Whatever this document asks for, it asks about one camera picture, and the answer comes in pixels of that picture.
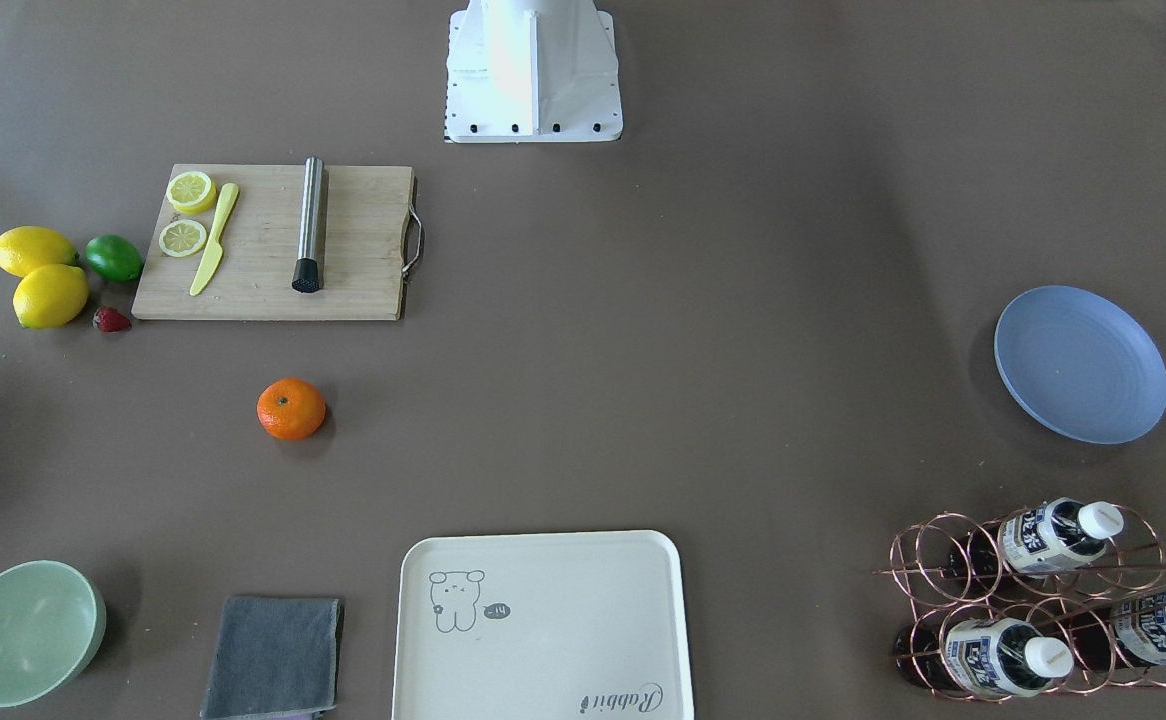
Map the blue round plate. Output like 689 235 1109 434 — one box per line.
993 284 1166 445

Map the orange fruit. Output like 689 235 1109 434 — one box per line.
255 377 328 441

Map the yellow lemon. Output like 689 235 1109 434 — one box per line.
12 264 89 329
0 225 79 278

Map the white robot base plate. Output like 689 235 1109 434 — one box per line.
443 1 624 144

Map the yellow plastic knife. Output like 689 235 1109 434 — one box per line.
187 182 240 298

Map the lemon half lower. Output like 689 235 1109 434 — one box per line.
164 170 218 215

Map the yellow lemon upper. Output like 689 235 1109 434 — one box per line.
12 264 89 329

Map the green lime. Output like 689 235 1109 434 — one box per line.
84 235 143 284

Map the tea bottle front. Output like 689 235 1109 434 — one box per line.
941 497 1124 587

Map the steel muddler black tip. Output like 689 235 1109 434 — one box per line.
292 156 326 293

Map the wooden cutting board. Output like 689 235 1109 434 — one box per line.
132 163 417 322

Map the red strawberry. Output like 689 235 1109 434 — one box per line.
91 306 132 333

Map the grey folded cloth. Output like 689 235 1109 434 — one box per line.
199 594 344 719

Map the yellow lemon lower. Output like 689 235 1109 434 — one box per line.
0 225 79 278

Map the cream rabbit tray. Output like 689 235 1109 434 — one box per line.
392 530 696 719

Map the copper wire bottle rack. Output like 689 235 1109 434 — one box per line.
885 509 1166 702

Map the mint green bowl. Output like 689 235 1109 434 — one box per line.
0 560 107 708

